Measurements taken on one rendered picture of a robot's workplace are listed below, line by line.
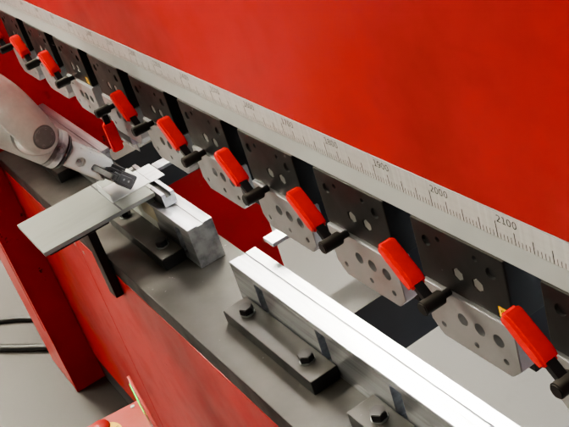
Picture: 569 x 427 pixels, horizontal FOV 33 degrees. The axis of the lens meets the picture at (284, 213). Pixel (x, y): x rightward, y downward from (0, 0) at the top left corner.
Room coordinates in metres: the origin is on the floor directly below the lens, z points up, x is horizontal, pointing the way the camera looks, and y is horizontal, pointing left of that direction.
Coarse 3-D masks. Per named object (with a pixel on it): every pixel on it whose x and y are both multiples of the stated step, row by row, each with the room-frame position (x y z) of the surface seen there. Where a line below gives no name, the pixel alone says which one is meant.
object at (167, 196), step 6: (138, 168) 2.00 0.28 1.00; (156, 180) 1.91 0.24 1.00; (156, 186) 1.90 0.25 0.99; (162, 186) 1.87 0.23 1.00; (156, 192) 1.85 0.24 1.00; (162, 192) 1.85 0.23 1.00; (168, 192) 1.85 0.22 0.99; (156, 198) 1.87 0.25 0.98; (162, 198) 1.83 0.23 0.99; (168, 198) 1.84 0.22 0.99; (174, 198) 1.84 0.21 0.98; (162, 204) 1.85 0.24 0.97; (168, 204) 1.83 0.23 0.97
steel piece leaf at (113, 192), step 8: (136, 176) 1.95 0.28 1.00; (96, 184) 1.94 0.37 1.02; (112, 184) 1.96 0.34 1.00; (136, 184) 1.92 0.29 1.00; (144, 184) 1.91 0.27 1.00; (104, 192) 1.90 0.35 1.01; (112, 192) 1.92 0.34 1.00; (120, 192) 1.90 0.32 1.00; (128, 192) 1.89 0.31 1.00; (112, 200) 1.87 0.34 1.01
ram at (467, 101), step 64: (64, 0) 1.84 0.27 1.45; (128, 0) 1.52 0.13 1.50; (192, 0) 1.29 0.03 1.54; (256, 0) 1.12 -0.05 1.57; (320, 0) 0.99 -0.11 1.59; (384, 0) 0.88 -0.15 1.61; (448, 0) 0.79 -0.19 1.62; (512, 0) 0.72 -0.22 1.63; (128, 64) 1.64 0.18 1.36; (192, 64) 1.37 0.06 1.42; (256, 64) 1.17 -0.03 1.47; (320, 64) 1.02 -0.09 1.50; (384, 64) 0.90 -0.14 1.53; (448, 64) 0.81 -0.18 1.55; (512, 64) 0.73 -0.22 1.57; (256, 128) 1.23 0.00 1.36; (320, 128) 1.06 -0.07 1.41; (384, 128) 0.93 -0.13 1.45; (448, 128) 0.83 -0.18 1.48; (512, 128) 0.74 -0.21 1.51; (384, 192) 0.96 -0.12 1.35; (512, 192) 0.76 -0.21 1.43; (512, 256) 0.77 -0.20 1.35
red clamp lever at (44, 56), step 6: (42, 54) 2.01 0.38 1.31; (48, 54) 2.01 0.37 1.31; (42, 60) 2.01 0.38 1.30; (48, 60) 2.00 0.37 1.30; (48, 66) 1.99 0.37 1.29; (54, 66) 1.99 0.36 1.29; (48, 72) 1.99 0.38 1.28; (54, 72) 1.98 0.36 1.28; (60, 78) 1.97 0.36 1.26; (66, 78) 1.97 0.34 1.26; (72, 78) 1.97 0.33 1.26; (60, 84) 1.96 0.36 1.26; (66, 84) 1.96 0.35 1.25
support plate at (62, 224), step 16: (80, 192) 1.97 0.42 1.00; (96, 192) 1.95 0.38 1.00; (144, 192) 1.87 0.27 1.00; (48, 208) 1.94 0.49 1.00; (64, 208) 1.92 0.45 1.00; (80, 208) 1.89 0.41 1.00; (96, 208) 1.87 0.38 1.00; (112, 208) 1.85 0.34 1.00; (128, 208) 1.83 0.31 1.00; (32, 224) 1.90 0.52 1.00; (48, 224) 1.87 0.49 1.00; (64, 224) 1.85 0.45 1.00; (80, 224) 1.82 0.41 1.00; (96, 224) 1.80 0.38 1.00; (32, 240) 1.82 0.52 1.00; (48, 240) 1.80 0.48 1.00; (64, 240) 1.78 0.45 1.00
